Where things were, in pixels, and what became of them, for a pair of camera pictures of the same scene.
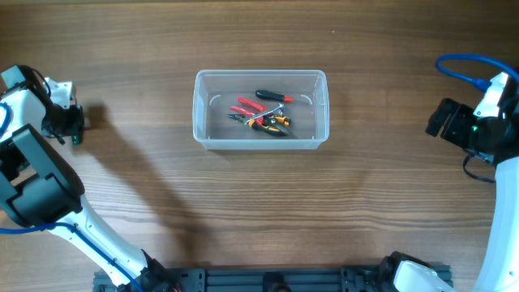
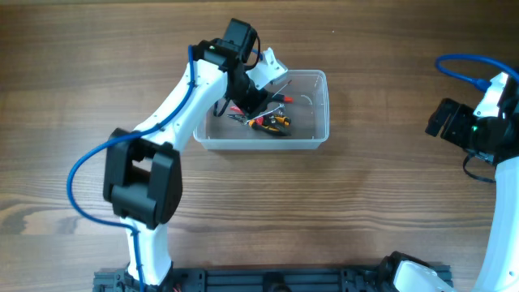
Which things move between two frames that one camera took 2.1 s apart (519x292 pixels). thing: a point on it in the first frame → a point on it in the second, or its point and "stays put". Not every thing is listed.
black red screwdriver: x=275 y=96 stays put
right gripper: x=461 y=113 stays put
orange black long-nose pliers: x=274 y=124 stays put
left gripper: x=77 y=124 → x=250 y=106
